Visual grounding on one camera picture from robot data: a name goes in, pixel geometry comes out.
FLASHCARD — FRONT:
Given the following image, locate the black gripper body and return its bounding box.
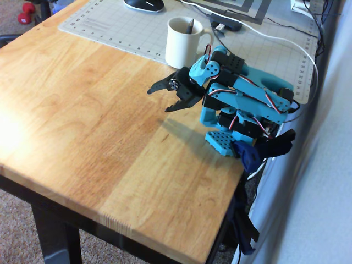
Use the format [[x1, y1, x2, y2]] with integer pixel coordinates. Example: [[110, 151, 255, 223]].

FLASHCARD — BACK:
[[175, 67, 206, 102]]

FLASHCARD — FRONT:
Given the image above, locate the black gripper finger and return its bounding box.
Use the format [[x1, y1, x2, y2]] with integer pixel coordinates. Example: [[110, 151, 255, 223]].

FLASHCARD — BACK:
[[147, 71, 181, 96], [164, 95, 203, 113]]

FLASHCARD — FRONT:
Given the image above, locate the white ceramic mug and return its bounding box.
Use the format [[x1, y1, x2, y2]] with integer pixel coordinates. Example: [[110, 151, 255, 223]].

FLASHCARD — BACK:
[[164, 16, 215, 69]]

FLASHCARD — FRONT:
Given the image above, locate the black usb hub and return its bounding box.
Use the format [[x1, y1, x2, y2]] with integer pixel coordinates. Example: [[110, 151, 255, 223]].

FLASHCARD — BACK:
[[210, 15, 243, 31]]

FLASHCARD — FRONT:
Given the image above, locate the grey gridded cutting mat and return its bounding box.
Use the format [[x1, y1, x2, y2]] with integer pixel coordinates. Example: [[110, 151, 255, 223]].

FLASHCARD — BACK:
[[58, 0, 320, 105]]

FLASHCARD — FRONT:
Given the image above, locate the black and white computer mouse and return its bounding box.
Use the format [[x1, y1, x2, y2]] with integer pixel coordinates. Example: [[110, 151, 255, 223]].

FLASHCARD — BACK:
[[123, 0, 166, 13]]

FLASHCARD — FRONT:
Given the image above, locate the blue spring clamp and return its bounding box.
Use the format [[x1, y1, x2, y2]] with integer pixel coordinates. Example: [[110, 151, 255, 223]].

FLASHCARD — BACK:
[[233, 129, 296, 173]]

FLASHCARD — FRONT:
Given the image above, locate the grey and black flat panel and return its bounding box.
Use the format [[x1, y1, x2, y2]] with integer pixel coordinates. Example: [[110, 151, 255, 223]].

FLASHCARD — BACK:
[[189, 0, 272, 25]]

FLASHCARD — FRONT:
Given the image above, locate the white box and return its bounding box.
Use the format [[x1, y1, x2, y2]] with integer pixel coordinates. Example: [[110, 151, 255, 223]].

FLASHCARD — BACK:
[[290, 0, 317, 13]]

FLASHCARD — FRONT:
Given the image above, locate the red dumbbell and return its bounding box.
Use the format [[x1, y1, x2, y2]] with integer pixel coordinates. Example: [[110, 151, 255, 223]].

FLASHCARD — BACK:
[[17, 3, 36, 25]]

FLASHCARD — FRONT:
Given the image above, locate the black chair armrest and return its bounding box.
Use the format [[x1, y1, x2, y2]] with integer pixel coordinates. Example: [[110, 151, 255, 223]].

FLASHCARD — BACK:
[[0, 34, 18, 49]]

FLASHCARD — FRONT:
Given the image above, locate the thin black hub cable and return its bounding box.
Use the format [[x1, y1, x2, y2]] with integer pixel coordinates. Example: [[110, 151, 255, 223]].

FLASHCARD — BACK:
[[263, 16, 320, 39]]

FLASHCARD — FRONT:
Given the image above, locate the white cable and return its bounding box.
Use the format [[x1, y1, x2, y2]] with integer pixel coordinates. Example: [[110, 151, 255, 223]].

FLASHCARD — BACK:
[[180, 0, 320, 181]]

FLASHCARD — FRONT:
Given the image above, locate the dark hanging strap bundle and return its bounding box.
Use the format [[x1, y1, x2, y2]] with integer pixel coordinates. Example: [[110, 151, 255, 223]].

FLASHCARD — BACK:
[[224, 175, 261, 256]]

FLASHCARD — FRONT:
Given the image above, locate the black cable bundle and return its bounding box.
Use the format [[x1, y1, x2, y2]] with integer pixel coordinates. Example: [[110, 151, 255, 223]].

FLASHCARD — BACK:
[[302, 0, 335, 57]]

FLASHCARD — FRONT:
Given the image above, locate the black table frame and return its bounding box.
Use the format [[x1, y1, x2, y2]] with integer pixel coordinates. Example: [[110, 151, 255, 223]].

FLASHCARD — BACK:
[[0, 174, 243, 264]]

